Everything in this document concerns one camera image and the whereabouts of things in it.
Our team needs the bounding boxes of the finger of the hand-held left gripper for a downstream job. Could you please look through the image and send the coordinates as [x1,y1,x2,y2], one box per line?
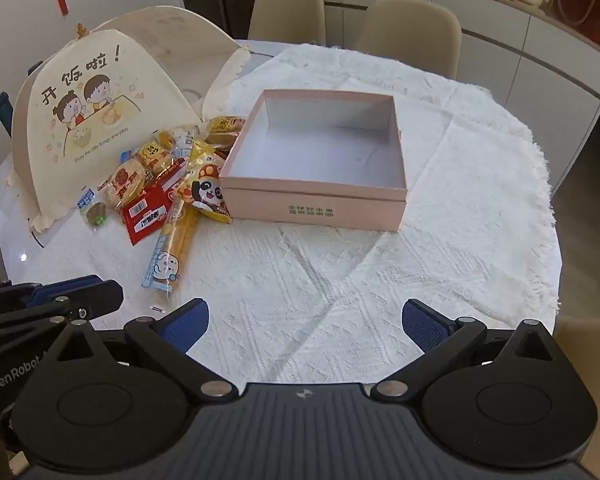
[0,275,107,312]
[0,280,125,347]

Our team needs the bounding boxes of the round red-label rice cracker packet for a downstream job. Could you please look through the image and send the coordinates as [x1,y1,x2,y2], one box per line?
[99,159,148,211]

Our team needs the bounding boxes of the beige dining chair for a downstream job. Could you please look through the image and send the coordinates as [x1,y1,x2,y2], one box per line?
[249,0,327,50]
[356,0,463,82]

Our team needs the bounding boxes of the pile of mixed snack packets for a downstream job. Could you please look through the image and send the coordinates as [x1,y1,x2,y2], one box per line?
[140,116,247,297]

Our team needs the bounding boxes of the round yellow cracker packet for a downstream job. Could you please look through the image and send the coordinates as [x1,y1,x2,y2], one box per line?
[138,139,177,173]

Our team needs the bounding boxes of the cream cartoon-print food cover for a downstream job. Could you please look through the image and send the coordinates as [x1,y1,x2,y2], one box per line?
[11,5,254,234]

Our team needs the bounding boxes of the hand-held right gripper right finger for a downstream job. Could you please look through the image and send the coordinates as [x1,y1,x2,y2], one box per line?
[370,298,561,402]

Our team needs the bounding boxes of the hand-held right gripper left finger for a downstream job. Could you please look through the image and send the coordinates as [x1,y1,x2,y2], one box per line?
[45,298,237,402]

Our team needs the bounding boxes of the pink cardboard box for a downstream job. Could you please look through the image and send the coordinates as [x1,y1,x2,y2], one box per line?
[218,88,409,233]

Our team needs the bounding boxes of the red snack packet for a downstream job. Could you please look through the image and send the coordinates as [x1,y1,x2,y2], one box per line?
[121,185,177,247]

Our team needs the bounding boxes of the white sideboard cabinet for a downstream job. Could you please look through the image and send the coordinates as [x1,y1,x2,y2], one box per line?
[271,0,600,188]

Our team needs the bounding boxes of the white knitted tablecloth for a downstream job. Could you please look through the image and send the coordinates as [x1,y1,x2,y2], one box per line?
[22,42,563,383]

